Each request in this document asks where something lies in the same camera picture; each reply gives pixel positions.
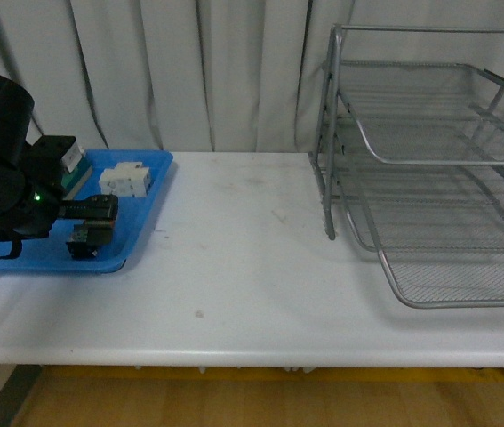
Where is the blue plastic tray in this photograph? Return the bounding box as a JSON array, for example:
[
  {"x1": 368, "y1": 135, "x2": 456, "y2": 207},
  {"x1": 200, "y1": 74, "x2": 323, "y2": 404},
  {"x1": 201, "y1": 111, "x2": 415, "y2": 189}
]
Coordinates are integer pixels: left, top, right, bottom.
[{"x1": 0, "y1": 149, "x2": 172, "y2": 275}]

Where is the red emergency stop button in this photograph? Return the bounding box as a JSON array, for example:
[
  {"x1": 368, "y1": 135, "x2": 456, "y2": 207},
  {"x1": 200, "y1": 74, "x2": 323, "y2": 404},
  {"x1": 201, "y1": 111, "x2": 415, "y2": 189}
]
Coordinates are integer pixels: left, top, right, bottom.
[{"x1": 66, "y1": 221, "x2": 114, "y2": 260}]

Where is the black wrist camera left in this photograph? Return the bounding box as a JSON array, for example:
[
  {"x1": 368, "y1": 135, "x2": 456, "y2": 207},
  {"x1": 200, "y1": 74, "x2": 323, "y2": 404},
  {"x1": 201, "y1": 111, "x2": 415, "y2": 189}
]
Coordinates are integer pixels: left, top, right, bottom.
[{"x1": 20, "y1": 135, "x2": 76, "y2": 196}]

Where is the white pleated curtain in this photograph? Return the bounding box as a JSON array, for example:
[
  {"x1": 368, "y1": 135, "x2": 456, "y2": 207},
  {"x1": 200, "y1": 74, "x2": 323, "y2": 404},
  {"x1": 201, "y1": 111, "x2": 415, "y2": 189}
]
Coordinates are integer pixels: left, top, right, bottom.
[{"x1": 0, "y1": 1, "x2": 504, "y2": 152}]

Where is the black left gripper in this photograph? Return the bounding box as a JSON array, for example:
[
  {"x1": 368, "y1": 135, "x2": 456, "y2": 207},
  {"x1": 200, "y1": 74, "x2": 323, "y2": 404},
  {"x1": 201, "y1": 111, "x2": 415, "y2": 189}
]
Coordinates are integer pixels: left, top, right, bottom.
[{"x1": 0, "y1": 168, "x2": 119, "y2": 239}]

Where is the silver mesh tray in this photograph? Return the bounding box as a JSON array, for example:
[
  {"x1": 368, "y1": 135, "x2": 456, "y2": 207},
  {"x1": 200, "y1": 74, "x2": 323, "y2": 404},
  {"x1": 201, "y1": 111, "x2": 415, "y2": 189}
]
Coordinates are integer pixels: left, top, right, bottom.
[
  {"x1": 339, "y1": 166, "x2": 504, "y2": 253},
  {"x1": 378, "y1": 250, "x2": 504, "y2": 309},
  {"x1": 339, "y1": 61, "x2": 504, "y2": 166}
]

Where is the grey table leg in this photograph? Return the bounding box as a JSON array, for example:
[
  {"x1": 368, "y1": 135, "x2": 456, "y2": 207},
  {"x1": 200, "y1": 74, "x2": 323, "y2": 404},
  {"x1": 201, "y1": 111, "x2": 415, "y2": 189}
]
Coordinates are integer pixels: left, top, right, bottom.
[{"x1": 0, "y1": 365, "x2": 43, "y2": 427}]

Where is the silver mesh rack frame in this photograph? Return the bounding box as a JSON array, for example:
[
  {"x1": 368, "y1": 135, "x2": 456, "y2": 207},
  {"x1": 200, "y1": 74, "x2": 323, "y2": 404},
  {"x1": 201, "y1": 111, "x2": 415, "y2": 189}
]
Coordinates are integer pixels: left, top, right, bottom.
[{"x1": 311, "y1": 24, "x2": 504, "y2": 238}]

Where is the green white terminal block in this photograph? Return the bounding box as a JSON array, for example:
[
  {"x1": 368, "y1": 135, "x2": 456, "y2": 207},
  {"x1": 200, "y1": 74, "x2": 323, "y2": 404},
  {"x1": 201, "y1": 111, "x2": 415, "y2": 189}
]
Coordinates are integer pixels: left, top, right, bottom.
[{"x1": 60, "y1": 142, "x2": 92, "y2": 200}]

